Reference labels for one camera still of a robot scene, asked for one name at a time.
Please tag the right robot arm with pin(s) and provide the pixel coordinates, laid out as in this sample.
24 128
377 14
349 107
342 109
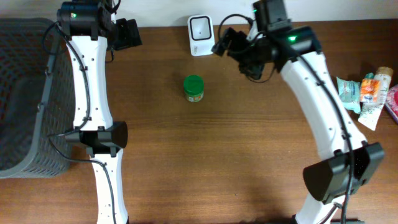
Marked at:
347 159

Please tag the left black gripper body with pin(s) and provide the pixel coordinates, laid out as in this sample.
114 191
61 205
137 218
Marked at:
123 35

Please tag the small teal tissue pack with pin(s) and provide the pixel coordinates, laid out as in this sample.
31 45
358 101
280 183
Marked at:
369 76

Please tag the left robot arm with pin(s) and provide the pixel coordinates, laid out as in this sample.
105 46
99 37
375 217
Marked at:
90 29

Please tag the red floral tissue pack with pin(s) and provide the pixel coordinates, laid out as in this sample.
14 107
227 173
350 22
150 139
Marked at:
391 103

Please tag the green round item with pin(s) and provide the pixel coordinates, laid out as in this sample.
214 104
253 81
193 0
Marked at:
193 86

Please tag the orange tissue pack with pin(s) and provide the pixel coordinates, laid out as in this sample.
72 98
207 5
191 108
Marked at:
369 90

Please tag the teal wet wipes pack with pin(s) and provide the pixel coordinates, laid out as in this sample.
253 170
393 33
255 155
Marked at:
349 94

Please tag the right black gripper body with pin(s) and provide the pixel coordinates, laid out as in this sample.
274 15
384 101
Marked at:
247 53

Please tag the grey plastic mesh basket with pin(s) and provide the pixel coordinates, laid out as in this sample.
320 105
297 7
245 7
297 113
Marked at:
37 100

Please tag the white barcode scanner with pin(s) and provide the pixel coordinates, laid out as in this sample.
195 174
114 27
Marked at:
201 35

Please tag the white floral tube gold cap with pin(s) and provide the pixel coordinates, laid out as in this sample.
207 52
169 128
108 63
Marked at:
371 112

